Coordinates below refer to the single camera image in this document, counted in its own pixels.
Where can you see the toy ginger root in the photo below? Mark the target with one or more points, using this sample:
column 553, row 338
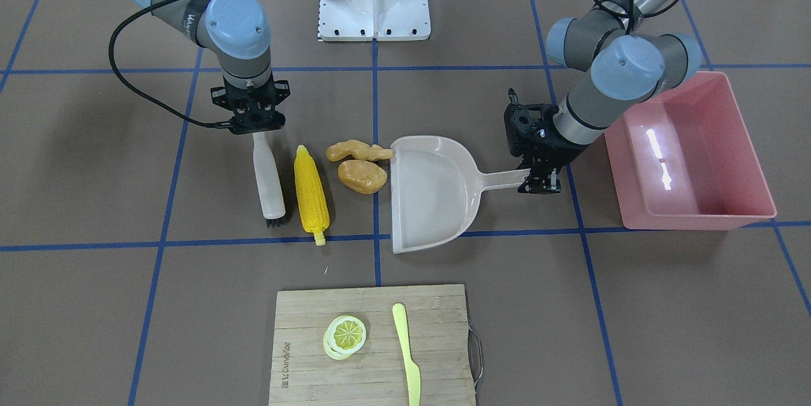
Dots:
column 358, row 150

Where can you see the yellow plastic knife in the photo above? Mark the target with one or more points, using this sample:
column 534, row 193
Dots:
column 412, row 372

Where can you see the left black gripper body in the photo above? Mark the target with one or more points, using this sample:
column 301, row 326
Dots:
column 552, row 149

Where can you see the yellow toy corn cob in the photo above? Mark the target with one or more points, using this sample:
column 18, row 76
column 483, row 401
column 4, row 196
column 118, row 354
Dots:
column 312, row 206

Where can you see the toy potato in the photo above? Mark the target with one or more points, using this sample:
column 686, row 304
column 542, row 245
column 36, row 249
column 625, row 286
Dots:
column 362, row 176

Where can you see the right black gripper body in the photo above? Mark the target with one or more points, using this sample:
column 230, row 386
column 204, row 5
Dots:
column 221, row 99

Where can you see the beige hand brush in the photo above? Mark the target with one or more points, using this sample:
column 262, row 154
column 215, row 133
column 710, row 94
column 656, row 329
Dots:
column 268, row 182

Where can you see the pink plastic bin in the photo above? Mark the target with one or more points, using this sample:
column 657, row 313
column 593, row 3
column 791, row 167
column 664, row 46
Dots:
column 683, row 160

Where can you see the yellow lemon slice toy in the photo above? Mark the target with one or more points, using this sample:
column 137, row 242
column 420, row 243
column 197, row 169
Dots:
column 344, row 337

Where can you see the bamboo cutting board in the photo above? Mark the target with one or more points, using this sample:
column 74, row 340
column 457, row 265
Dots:
column 437, row 315

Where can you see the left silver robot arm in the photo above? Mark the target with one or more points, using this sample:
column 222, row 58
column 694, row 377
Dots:
column 621, row 68

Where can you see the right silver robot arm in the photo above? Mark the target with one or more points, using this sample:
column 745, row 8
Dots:
column 238, row 33

